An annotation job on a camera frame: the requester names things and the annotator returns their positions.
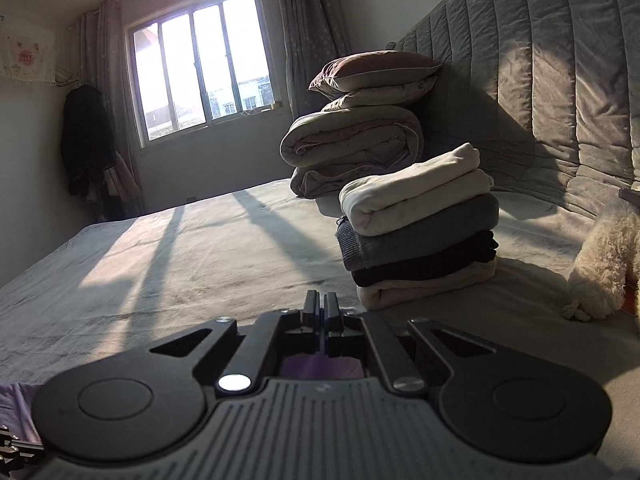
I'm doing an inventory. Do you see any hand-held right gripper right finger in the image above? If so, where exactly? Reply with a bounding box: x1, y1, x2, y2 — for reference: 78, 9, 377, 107
322, 291, 496, 393

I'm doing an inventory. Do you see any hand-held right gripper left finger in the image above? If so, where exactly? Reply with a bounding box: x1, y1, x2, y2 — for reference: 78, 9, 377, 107
149, 290, 321, 393

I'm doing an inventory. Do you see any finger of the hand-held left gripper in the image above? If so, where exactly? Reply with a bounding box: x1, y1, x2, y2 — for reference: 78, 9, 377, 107
0, 424, 48, 468

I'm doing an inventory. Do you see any purple long-sleeve shirt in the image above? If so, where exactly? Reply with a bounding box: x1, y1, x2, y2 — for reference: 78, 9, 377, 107
0, 352, 363, 443

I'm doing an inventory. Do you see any folded beige garment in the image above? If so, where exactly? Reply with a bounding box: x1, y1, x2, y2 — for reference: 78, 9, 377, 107
356, 259, 498, 311

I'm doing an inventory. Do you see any folded black garment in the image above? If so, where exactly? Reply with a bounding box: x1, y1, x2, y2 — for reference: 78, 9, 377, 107
350, 230, 500, 288

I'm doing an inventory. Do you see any folded grey knit sweater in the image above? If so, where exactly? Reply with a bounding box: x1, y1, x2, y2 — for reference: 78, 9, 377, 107
335, 194, 501, 272

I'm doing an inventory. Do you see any grey bed blanket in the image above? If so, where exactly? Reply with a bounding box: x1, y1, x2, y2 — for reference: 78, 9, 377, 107
0, 180, 640, 461

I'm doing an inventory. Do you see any folded cream garment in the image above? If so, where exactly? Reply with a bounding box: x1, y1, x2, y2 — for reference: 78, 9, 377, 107
339, 142, 495, 236

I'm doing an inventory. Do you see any folded beige pink duvet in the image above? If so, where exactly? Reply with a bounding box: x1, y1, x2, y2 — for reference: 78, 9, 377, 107
280, 106, 426, 198

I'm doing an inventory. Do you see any light grey pillow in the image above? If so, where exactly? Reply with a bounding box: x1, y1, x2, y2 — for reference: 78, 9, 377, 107
320, 67, 441, 113

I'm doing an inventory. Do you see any maroon grey pillow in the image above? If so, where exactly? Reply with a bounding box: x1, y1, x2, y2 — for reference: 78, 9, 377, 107
307, 51, 443, 93

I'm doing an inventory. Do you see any white fluffy plush toy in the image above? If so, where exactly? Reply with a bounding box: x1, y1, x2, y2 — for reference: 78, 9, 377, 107
561, 200, 640, 322

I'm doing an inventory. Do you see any window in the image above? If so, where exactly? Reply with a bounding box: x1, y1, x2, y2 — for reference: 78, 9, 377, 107
121, 0, 281, 150

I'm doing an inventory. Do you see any grey star-patterned curtain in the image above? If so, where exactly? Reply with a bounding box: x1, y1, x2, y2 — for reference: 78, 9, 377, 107
277, 0, 351, 121

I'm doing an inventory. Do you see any grey curtain beside coat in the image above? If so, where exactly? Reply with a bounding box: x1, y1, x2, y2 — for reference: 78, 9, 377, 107
75, 0, 146, 211

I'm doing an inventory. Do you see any air conditioner with cloth cover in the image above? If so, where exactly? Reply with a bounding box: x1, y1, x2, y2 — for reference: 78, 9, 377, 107
0, 12, 76, 86

